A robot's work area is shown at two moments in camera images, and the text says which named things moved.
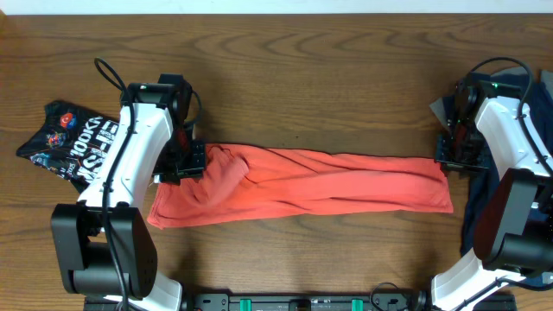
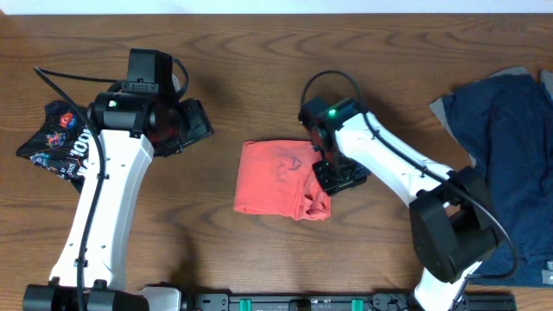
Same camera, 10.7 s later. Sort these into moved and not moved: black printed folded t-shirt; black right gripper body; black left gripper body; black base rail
Moved: black left gripper body; black right gripper body
Not moved: black printed folded t-shirt; black base rail
